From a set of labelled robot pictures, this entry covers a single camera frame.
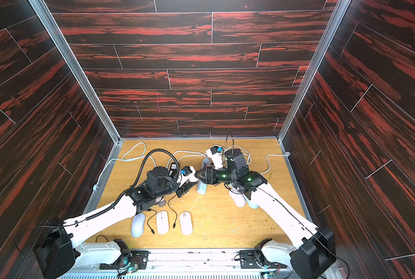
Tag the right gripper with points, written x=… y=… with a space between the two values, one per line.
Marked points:
x=214 y=175

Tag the black power strip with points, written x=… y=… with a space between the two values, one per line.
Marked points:
x=173 y=171

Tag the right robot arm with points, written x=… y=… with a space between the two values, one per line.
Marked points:
x=312 y=250

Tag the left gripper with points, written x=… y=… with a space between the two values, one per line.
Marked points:
x=184 y=188

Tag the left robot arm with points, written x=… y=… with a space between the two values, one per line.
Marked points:
x=56 y=249

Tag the white mouse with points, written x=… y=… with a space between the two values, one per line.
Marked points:
x=138 y=225

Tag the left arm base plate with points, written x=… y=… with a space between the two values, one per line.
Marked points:
x=135 y=259

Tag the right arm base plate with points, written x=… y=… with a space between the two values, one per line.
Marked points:
x=250 y=259

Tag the pink mouse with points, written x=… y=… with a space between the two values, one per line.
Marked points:
x=185 y=220
x=162 y=222
x=238 y=199

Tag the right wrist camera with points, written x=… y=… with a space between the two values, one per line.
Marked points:
x=215 y=153

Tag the light blue mouse right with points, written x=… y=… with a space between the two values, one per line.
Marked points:
x=252 y=204

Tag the white power strip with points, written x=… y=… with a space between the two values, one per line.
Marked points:
x=202 y=187

